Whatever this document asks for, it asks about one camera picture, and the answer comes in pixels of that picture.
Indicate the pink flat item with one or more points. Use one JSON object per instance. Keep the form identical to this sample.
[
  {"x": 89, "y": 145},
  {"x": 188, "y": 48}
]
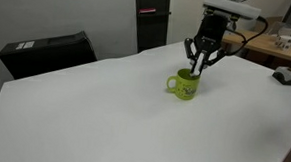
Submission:
[{"x": 146, "y": 11}]

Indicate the white patterned cup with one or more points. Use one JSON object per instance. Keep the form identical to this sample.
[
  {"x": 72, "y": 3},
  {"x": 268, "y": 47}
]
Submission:
[{"x": 286, "y": 41}]

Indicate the yellow-green plastic mug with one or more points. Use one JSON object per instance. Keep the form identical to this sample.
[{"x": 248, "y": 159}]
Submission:
[{"x": 185, "y": 88}]

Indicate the black object on table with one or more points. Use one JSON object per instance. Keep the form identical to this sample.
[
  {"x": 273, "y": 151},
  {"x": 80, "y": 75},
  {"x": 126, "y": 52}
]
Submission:
[{"x": 289, "y": 77}]

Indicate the wooden side table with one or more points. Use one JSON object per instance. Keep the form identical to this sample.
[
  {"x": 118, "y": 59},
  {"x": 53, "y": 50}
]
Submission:
[{"x": 264, "y": 47}]

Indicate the black computer case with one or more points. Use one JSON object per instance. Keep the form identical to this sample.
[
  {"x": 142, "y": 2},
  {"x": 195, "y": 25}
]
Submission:
[{"x": 50, "y": 56}]

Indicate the black shelf unit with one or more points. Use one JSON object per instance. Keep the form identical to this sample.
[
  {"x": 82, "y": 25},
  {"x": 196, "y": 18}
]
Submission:
[{"x": 151, "y": 31}]

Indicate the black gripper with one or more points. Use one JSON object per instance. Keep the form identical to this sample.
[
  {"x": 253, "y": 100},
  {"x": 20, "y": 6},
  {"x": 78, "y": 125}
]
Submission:
[{"x": 210, "y": 32}]

